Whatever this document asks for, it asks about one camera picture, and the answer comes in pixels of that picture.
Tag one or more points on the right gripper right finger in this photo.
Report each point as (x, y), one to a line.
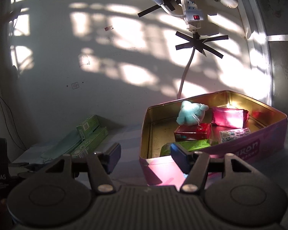
(194, 164)

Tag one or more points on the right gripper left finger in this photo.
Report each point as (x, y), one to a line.
(100, 165)

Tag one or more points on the teal pencil case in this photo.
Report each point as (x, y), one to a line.
(54, 149)

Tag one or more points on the green toothpaste box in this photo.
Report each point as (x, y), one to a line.
(87, 127)
(91, 144)

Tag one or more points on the patterned tissue pack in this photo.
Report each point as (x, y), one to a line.
(229, 135)

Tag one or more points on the pink zipper pouch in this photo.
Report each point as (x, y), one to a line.
(229, 117)

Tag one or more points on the black tape cross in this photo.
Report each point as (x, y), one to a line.
(200, 44)

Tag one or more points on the white power strip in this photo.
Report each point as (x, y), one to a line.
(193, 15)

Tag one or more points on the red small box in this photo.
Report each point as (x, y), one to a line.
(192, 133)

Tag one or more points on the wall socket plate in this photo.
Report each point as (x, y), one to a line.
(75, 85)

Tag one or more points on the teal plush toy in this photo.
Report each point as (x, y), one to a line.
(191, 114)

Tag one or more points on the green snack packet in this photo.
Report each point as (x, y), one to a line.
(188, 145)

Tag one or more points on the pink macaron biscuit tin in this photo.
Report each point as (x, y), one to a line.
(268, 128)

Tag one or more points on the green toothpaste box front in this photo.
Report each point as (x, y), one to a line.
(91, 144)

